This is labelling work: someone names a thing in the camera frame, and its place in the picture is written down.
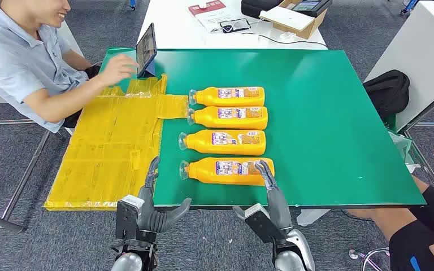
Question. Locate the yellow taped cardboard sheet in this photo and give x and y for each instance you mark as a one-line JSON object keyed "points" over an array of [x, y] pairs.
{"points": [[104, 149]]}

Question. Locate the green table mat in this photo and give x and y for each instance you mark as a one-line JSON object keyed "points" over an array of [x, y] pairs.
{"points": [[314, 131]]}

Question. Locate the white charger plug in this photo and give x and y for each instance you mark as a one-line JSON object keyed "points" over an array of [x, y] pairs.
{"points": [[287, 36]]}

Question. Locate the blue chair base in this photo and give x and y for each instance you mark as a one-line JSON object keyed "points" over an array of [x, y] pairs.
{"points": [[409, 5]]}

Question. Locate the white desk with metal frame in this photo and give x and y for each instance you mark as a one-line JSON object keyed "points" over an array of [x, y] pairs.
{"points": [[419, 56]]}

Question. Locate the black backpack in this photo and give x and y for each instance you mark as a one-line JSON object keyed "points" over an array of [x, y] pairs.
{"points": [[387, 91]]}

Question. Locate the white paper sheet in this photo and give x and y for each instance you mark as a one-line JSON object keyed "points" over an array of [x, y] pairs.
{"points": [[213, 20]]}

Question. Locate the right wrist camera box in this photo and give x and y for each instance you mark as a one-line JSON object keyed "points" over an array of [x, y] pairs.
{"points": [[262, 224]]}

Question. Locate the white table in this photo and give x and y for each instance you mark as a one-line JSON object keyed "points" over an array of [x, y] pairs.
{"points": [[172, 26]]}

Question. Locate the orange detergent bottle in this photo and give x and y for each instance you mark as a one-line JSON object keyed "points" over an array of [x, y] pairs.
{"points": [[202, 144], [209, 119], [205, 172], [209, 98]]}

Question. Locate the red booklet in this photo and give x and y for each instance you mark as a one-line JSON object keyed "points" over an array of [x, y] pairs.
{"points": [[209, 7]]}

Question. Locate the metal desk leg frame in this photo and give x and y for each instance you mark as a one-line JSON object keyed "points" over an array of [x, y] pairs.
{"points": [[0, 223]]}

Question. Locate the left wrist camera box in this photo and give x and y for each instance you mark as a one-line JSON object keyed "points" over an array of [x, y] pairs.
{"points": [[127, 217]]}

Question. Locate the cardboard box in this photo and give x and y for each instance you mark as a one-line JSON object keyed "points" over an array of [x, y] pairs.
{"points": [[312, 29]]}

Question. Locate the person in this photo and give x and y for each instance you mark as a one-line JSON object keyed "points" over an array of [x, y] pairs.
{"points": [[15, 63], [419, 247]]}

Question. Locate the clear plastic bag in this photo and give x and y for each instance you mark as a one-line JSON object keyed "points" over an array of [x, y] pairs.
{"points": [[400, 146]]}

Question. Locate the white flat box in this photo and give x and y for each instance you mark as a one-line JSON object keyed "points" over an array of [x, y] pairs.
{"points": [[286, 18]]}

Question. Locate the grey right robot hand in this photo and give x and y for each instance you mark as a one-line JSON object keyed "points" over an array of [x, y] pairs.
{"points": [[278, 209]]}

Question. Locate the blue caster wheel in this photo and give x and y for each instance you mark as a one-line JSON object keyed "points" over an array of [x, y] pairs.
{"points": [[132, 4]]}

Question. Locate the chrome stool base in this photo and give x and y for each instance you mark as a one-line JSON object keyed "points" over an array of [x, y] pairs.
{"points": [[352, 255]]}

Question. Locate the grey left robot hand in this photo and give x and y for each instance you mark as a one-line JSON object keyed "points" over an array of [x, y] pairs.
{"points": [[149, 213]]}

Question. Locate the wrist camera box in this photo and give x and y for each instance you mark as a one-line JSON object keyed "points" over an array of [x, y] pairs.
{"points": [[127, 217], [262, 224]]}

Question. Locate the black zip case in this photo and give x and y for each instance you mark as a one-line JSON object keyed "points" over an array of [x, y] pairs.
{"points": [[254, 8]]}

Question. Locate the white table foot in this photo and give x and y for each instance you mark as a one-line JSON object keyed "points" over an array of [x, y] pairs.
{"points": [[310, 217]]}

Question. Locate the black screen terminal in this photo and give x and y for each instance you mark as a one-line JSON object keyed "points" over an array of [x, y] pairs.
{"points": [[307, 6]]}

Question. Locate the black tablet on stand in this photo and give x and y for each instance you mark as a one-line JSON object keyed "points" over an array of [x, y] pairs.
{"points": [[146, 48]]}

